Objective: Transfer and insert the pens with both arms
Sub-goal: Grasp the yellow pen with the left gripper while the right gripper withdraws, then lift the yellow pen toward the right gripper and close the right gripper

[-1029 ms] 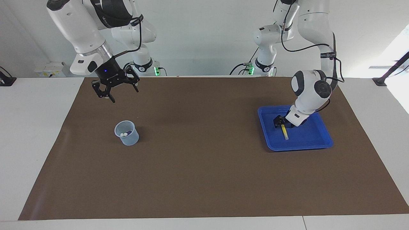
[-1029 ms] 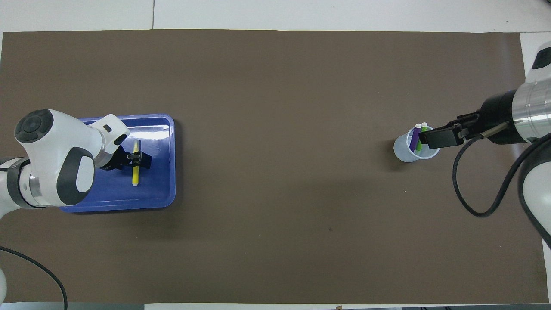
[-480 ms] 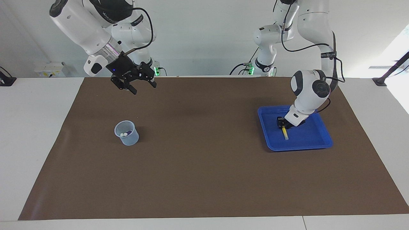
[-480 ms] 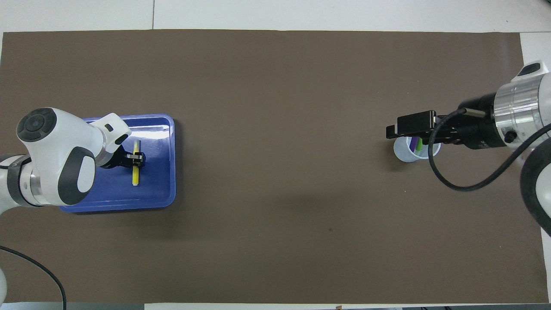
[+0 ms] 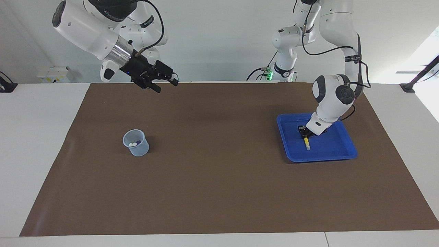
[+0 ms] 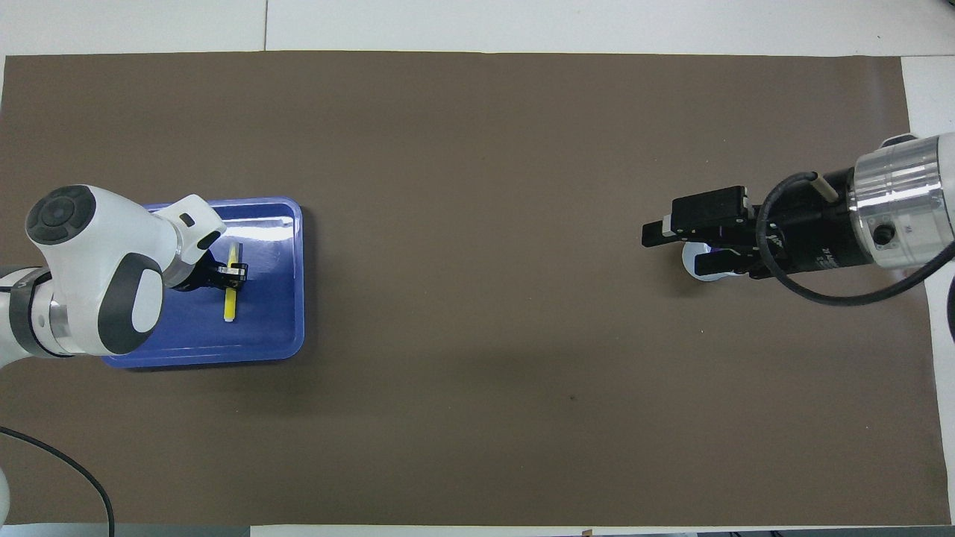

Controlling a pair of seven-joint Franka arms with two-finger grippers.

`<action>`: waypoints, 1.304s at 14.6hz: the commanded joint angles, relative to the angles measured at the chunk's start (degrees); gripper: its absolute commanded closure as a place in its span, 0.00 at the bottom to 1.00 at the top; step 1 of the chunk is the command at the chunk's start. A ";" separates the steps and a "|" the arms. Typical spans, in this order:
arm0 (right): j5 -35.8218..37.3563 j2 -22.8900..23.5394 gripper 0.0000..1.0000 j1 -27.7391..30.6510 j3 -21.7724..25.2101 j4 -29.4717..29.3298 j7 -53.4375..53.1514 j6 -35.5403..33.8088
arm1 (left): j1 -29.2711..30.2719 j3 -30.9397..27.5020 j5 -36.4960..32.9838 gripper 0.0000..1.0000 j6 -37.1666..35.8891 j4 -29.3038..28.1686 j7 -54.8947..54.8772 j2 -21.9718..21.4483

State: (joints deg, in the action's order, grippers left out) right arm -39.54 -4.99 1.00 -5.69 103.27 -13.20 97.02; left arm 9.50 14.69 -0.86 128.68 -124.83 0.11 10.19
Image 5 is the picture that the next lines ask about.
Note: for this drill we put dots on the black angled stand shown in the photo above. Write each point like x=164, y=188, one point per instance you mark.
x=410, y=86

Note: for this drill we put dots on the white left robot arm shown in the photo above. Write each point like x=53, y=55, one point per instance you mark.
x=332, y=99

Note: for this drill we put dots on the yellow marker pen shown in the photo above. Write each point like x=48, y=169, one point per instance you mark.
x=307, y=144

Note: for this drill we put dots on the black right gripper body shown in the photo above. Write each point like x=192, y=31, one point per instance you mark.
x=139, y=72

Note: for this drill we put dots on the translucent plastic cup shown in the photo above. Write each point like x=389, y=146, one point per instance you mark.
x=139, y=151

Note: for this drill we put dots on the black table clamp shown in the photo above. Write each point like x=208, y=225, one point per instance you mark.
x=7, y=85

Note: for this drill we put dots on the brown table mat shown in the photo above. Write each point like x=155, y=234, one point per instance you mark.
x=219, y=188

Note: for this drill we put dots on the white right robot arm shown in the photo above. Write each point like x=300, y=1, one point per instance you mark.
x=85, y=27

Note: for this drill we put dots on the blue plastic tray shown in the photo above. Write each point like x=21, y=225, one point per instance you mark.
x=332, y=151

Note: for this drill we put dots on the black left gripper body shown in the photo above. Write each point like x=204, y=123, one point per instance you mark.
x=303, y=129

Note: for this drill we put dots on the purple marker pen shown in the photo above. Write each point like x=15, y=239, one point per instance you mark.
x=138, y=141

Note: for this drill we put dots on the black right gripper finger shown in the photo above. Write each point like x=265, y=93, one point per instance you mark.
x=166, y=73
x=150, y=85

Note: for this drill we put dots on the white wall socket box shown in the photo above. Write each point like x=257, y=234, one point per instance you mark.
x=55, y=74

